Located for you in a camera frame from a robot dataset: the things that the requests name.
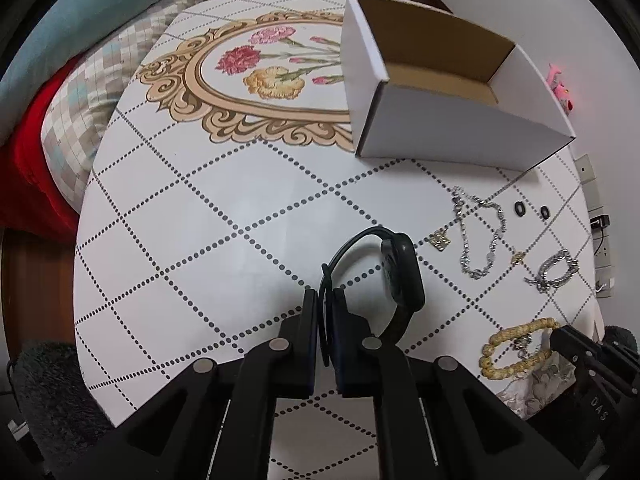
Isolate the silver chain bracelet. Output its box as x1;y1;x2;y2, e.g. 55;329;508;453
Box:
523;249;580;294

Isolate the yellow beaded bracelet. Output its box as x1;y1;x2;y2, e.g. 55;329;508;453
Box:
478;316;562;380

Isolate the black smartwatch with band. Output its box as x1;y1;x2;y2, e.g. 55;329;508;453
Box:
317;226;425;366

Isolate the small gold charm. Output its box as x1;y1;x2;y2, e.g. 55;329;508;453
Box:
511;252;526;264

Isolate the gold square pendant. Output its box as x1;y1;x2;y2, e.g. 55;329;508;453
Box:
428;229;450;252

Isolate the dark fluffy rug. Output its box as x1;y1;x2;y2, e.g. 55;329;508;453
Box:
11;341;114;479

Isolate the pink panther plush toy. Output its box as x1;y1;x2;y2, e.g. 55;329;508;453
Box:
546;64;574;115

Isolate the white cardboard box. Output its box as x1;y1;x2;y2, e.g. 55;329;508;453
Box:
341;0;575;171

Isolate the red bed sheet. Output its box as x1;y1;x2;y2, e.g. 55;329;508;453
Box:
0;56;79;244

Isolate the checkered grey quilt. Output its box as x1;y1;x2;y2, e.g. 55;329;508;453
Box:
40;0;205;212

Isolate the teal blanket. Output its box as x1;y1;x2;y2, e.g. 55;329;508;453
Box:
1;0;158;141

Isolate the long silver chain necklace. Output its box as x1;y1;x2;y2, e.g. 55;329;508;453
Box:
451;185;508;281

